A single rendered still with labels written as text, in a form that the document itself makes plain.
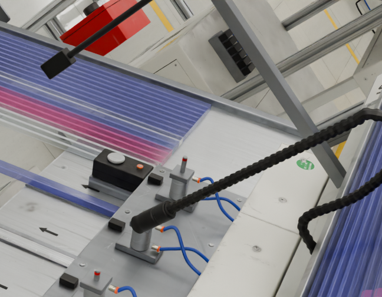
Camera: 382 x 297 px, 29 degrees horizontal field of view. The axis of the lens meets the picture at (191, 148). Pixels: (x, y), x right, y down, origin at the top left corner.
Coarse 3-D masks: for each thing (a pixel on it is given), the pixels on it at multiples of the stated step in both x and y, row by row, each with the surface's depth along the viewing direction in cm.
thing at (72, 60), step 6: (66, 48) 93; (60, 54) 92; (66, 54) 92; (48, 60) 93; (54, 60) 93; (60, 60) 93; (66, 60) 92; (72, 60) 93; (42, 66) 94; (48, 66) 94; (54, 66) 93; (60, 66) 93; (66, 66) 93; (48, 72) 94; (54, 72) 94; (60, 72) 94
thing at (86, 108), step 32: (0, 32) 134; (0, 64) 124; (32, 64) 126; (96, 64) 130; (0, 96) 116; (32, 96) 117; (64, 96) 119; (96, 96) 121; (128, 96) 122; (160, 96) 124; (32, 128) 110; (64, 128) 111; (96, 128) 113; (128, 128) 114; (160, 128) 116; (192, 128) 118; (160, 160) 108
